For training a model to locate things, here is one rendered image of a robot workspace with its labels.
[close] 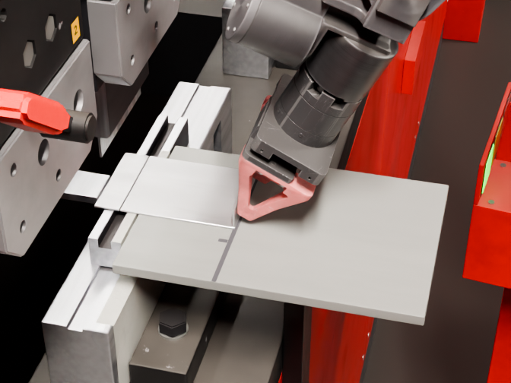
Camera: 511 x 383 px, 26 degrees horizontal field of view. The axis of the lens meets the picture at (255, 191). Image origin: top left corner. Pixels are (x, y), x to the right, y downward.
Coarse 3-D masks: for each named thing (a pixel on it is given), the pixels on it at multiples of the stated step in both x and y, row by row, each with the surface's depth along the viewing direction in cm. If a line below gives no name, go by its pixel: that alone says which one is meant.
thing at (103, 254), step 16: (160, 128) 109; (176, 128) 109; (144, 144) 107; (160, 144) 108; (176, 144) 108; (96, 224) 97; (112, 224) 99; (96, 240) 96; (112, 240) 95; (96, 256) 97; (112, 256) 96
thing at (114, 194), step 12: (132, 156) 105; (144, 156) 105; (120, 168) 103; (132, 168) 103; (120, 180) 102; (132, 180) 102; (108, 192) 100; (120, 192) 100; (96, 204) 99; (108, 204) 99; (120, 204) 99
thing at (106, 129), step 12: (144, 72) 96; (108, 84) 88; (120, 84) 90; (132, 84) 94; (96, 96) 88; (108, 96) 88; (120, 96) 91; (132, 96) 94; (108, 108) 88; (120, 108) 91; (108, 120) 89; (120, 120) 95; (96, 132) 90; (108, 132) 90; (108, 144) 92
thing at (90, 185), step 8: (80, 176) 102; (88, 176) 102; (96, 176) 102; (104, 176) 102; (72, 184) 101; (80, 184) 101; (88, 184) 101; (96, 184) 101; (104, 184) 101; (64, 192) 100; (72, 192) 100; (80, 192) 100; (88, 192) 100; (96, 192) 100; (72, 200) 100; (80, 200) 100; (88, 200) 100; (96, 200) 100
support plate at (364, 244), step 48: (336, 192) 101; (384, 192) 101; (432, 192) 101; (144, 240) 95; (192, 240) 95; (240, 240) 95; (288, 240) 95; (336, 240) 95; (384, 240) 95; (432, 240) 95; (240, 288) 91; (288, 288) 90; (336, 288) 90; (384, 288) 90
